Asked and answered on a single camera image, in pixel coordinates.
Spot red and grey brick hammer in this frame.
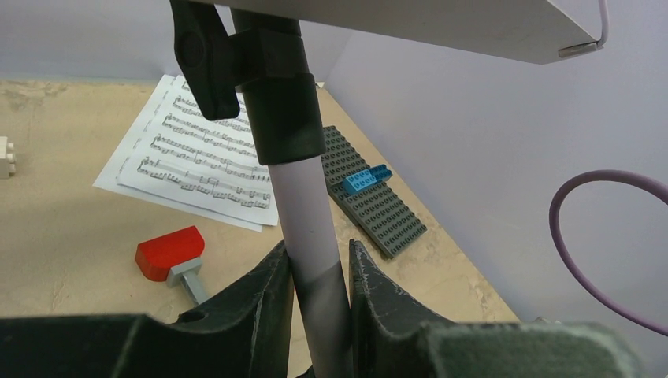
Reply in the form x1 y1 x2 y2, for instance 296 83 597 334
135 226 210 306

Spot sheet music pages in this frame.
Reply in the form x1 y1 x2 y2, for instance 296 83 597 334
94 75 277 231

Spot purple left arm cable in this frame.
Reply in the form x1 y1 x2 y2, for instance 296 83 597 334
548 169 668 338

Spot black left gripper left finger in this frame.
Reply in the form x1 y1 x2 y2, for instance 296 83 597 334
1 243 294 377

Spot blue brick on baseplate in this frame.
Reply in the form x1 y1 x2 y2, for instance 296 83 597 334
342 165 393 195

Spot sheet music page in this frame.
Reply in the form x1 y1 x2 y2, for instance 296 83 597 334
117 76 278 226

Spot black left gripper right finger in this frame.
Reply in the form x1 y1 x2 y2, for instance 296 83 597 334
349 239 647 377

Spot lilac music stand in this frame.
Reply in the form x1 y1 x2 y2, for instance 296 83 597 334
171 1 590 377

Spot dark grey brick baseplate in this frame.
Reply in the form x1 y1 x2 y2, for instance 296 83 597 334
321 125 427 259

